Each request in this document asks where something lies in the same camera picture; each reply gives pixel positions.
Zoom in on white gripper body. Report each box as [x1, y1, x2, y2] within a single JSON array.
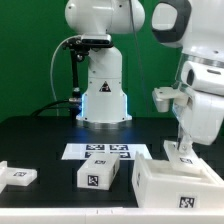
[[172, 89, 224, 145]]

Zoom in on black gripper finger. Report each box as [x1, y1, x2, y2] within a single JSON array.
[[177, 126, 192, 150]]

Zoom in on white cabinet body box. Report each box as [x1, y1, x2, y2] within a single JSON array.
[[132, 153, 224, 209]]

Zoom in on white cabinet top block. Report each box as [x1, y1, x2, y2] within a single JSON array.
[[77, 153, 120, 190]]

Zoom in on white door panel with tags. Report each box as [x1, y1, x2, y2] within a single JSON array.
[[0, 161, 37, 186]]

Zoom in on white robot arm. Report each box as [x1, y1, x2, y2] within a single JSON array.
[[65, 0, 224, 147]]

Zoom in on white tag sheet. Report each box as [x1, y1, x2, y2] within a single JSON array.
[[62, 143, 151, 160]]

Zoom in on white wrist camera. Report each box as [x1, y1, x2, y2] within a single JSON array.
[[177, 61, 224, 96]]

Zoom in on white table border rail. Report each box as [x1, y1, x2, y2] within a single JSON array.
[[0, 208, 224, 224]]

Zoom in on black camera stand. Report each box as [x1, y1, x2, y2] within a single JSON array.
[[62, 34, 113, 118]]

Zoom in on black floor cables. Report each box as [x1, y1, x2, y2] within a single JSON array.
[[30, 99, 81, 118]]

